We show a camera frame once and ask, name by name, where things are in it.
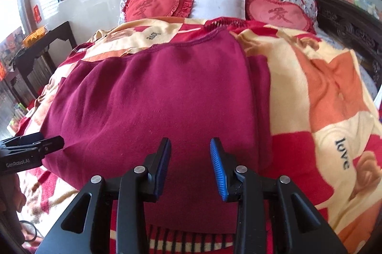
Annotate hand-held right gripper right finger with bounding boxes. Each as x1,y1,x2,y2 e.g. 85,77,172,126
210,138,341,254

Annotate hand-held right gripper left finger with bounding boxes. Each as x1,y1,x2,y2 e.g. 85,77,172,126
36,137,172,254

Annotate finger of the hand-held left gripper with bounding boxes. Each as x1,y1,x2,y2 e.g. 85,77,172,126
0,132,65,158

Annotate maroon sweater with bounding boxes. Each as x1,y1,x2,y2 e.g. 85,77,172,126
40,29,273,235

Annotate person's left forearm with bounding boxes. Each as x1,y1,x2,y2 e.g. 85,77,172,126
0,173,28,246

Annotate dark wooden table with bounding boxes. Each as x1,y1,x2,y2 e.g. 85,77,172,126
13,21,78,95

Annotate printed gift boxes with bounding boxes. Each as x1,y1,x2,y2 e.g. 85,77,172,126
0,26,25,65

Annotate yellow plastic basket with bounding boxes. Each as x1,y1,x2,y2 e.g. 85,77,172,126
22,26,48,47

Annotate printed fleece blanket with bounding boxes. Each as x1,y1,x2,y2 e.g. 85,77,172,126
18,17,382,254

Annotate red heart cushion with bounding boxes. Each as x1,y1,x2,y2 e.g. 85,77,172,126
123,0,195,23
245,0,317,34

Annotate white pillow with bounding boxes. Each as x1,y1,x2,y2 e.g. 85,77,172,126
189,0,247,20

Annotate dark carved bed frame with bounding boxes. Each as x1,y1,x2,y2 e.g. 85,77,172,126
306,0,382,101

